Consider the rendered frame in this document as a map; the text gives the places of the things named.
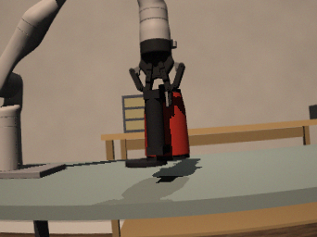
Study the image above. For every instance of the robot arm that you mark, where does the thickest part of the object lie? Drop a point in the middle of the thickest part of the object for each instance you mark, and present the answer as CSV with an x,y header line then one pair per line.
x,y
29,33

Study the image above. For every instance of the red and black electric kettle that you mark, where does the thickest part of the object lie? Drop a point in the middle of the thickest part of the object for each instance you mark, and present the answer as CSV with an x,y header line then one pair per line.
x,y
165,126

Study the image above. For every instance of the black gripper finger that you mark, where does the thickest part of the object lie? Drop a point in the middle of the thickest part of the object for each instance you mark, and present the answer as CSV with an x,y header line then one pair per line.
x,y
179,68
135,73

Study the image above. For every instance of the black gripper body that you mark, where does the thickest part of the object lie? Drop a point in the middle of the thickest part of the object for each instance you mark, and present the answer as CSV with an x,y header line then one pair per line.
x,y
154,51

